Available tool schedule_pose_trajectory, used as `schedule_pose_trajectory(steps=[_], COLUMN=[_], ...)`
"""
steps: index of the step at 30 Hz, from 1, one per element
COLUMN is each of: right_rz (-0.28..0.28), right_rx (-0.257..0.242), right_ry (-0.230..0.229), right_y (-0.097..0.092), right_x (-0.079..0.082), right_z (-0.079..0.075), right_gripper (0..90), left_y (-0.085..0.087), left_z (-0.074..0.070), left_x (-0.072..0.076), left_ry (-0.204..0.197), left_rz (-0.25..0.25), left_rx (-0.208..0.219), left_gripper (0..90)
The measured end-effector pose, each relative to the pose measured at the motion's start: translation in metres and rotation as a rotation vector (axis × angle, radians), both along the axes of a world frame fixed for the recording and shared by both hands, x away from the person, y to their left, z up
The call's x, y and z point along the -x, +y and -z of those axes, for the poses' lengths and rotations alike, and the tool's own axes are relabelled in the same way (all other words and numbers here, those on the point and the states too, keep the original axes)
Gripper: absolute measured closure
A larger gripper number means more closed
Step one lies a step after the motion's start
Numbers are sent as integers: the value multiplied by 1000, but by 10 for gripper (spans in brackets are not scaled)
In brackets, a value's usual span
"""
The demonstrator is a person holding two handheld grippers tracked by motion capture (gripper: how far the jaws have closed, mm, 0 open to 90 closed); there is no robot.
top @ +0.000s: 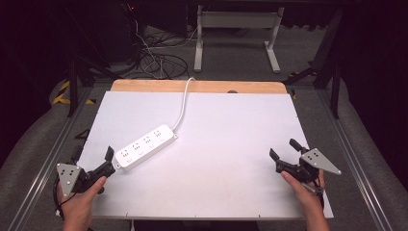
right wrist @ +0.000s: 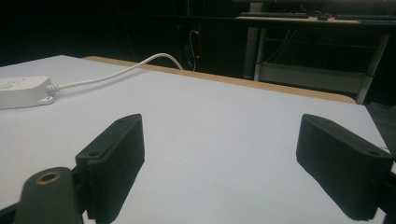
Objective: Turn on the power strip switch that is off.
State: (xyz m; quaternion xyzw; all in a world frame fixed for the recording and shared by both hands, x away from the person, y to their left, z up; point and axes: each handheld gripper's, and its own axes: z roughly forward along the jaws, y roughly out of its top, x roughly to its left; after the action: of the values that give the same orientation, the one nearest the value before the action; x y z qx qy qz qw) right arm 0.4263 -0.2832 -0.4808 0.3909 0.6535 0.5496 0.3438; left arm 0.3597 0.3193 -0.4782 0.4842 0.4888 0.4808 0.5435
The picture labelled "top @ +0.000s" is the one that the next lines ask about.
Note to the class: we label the black tripod stand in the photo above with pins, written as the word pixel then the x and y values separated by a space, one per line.
pixel 73 86

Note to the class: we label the dark computer case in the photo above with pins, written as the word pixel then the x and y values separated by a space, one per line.
pixel 123 32

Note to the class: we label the black table bracket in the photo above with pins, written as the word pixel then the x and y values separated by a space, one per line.
pixel 84 134

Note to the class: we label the person's left hand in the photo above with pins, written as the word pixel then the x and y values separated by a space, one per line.
pixel 77 205

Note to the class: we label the white metal desk frame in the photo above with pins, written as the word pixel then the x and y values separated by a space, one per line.
pixel 237 20

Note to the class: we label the person's right hand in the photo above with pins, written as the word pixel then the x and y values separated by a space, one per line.
pixel 308 199

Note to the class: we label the yellow black hazard tape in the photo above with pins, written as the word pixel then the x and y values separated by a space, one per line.
pixel 64 99

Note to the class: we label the aluminium floor rail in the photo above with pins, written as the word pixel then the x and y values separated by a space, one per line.
pixel 48 160
pixel 356 160

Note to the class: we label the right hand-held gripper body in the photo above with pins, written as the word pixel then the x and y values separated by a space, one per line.
pixel 316 160

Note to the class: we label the black metal stand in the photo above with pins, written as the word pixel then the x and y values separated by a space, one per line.
pixel 335 86

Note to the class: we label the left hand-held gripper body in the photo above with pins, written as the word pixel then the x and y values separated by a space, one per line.
pixel 69 174

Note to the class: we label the white power strip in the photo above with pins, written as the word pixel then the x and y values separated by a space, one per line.
pixel 146 147

